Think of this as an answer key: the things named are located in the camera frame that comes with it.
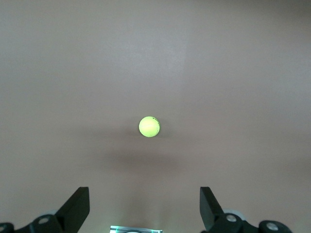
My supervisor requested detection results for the yellow tennis ball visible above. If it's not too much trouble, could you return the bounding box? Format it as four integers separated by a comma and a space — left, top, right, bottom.
138, 116, 161, 138

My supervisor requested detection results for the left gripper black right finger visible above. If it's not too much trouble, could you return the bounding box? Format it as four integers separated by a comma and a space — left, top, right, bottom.
199, 186, 292, 233

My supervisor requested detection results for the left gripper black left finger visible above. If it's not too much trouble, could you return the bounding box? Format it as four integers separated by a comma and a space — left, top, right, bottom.
0, 186, 90, 233

